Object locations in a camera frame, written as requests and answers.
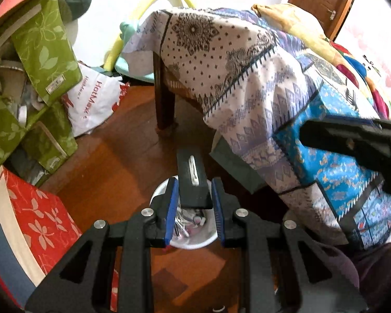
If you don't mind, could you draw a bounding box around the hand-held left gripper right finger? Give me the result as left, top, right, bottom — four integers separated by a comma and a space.
211, 178, 369, 313

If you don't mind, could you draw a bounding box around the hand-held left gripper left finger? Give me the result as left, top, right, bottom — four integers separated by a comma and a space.
24, 176, 180, 313

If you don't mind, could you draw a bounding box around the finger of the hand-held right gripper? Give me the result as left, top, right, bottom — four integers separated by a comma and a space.
299, 118, 391, 200

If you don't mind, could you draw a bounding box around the white trash bin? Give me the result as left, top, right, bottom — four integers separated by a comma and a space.
149, 178, 219, 250

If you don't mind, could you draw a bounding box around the black rectangular box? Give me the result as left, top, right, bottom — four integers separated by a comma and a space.
176, 149, 214, 210

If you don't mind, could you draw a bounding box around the patterned blue tablecloth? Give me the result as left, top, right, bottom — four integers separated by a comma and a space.
122, 7, 391, 250

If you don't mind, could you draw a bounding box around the colourful fleece blanket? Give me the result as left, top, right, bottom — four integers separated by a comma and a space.
252, 3, 391, 119

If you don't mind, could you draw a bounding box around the wooden table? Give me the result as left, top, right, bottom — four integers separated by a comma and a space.
152, 50, 203, 137

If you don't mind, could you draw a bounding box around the purple cloth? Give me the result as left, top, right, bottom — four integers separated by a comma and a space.
319, 244, 362, 304

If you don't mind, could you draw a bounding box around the red floral box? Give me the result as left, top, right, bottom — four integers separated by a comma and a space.
0, 166, 83, 304

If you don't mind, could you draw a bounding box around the white plastic bag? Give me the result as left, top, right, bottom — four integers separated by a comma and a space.
63, 63, 129, 138

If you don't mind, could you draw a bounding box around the brown wooden door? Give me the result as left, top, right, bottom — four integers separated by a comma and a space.
288, 0, 361, 41

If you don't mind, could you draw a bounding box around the low green floral box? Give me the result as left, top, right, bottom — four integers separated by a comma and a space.
0, 78, 79, 174

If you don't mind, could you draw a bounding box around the teal plastic basin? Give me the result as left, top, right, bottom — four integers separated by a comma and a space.
115, 20, 157, 85

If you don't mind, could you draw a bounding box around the tall green floral box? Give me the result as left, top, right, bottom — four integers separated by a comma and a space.
10, 0, 80, 106

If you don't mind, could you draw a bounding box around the yellow plastic hoop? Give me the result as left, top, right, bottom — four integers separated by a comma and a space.
105, 0, 197, 70

